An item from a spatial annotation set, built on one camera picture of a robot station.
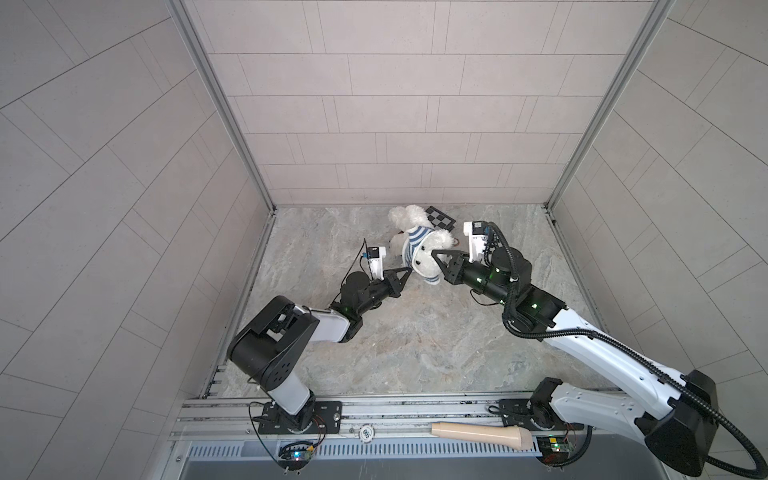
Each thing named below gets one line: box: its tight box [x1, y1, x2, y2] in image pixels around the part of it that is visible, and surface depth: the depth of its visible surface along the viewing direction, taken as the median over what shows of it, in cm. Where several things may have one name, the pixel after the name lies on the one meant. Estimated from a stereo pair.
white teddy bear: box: [388, 205, 454, 285], surface depth 72 cm
